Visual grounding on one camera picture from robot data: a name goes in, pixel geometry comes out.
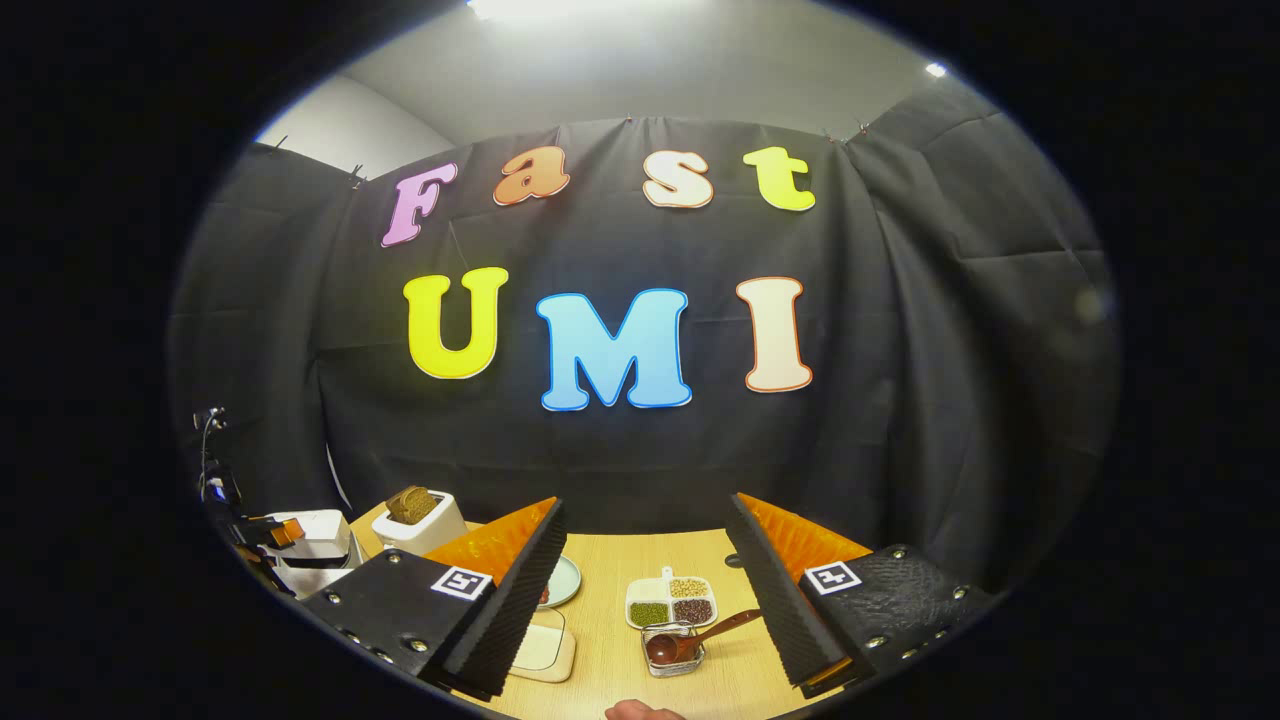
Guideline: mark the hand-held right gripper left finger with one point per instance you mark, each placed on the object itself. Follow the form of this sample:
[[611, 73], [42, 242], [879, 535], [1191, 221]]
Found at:
[[510, 610]]

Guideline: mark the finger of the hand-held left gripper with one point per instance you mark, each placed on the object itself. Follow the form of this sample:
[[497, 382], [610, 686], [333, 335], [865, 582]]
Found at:
[[283, 533]]

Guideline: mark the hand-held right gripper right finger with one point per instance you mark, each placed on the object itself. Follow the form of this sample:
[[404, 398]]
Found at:
[[775, 610]]

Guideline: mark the white rice cooker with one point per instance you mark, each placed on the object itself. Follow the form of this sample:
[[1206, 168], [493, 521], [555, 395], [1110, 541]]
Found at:
[[325, 535]]

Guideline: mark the dark wooden spoon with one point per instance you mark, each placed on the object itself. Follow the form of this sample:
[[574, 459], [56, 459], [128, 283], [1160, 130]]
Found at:
[[665, 648]]

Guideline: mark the pale green plate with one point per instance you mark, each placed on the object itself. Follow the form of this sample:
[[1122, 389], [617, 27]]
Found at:
[[568, 580]]

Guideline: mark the clear glass dish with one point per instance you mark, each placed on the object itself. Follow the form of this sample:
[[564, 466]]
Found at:
[[560, 672]]

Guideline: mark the dark red beans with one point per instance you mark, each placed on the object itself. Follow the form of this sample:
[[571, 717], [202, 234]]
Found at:
[[693, 611]]

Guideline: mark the yellow soybeans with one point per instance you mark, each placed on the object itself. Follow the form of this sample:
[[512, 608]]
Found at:
[[687, 587]]

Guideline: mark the white toaster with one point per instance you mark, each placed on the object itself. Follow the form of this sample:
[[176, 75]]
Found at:
[[435, 535]]

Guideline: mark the brown bread slice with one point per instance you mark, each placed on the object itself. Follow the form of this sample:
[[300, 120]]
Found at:
[[400, 507], [425, 502]]

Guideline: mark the green mung beans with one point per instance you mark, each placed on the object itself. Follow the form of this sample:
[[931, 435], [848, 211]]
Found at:
[[650, 614]]

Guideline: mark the white divided dish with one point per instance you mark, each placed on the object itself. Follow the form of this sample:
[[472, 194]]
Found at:
[[645, 590]]

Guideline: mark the black backdrop cloth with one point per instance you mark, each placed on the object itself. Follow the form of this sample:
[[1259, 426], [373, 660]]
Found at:
[[900, 350]]

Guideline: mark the large ceiling light panel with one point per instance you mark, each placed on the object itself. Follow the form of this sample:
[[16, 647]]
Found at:
[[550, 8]]

